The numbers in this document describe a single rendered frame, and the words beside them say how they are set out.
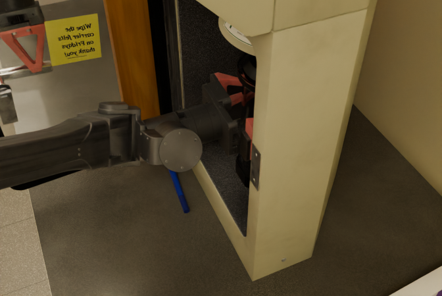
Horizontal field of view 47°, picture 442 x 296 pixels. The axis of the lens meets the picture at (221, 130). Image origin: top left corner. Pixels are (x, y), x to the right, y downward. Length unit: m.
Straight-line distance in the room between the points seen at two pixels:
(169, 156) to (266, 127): 0.14
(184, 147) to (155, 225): 0.30
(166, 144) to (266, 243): 0.24
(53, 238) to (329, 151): 0.51
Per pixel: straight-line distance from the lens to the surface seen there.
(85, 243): 0.92
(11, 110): 0.82
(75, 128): 0.65
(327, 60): 0.57
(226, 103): 0.74
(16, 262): 2.12
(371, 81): 1.15
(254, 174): 0.66
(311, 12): 0.52
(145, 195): 0.96
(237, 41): 0.64
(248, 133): 0.71
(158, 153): 0.64
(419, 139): 1.08
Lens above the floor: 1.69
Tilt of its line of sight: 44 degrees down
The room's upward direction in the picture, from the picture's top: straight up
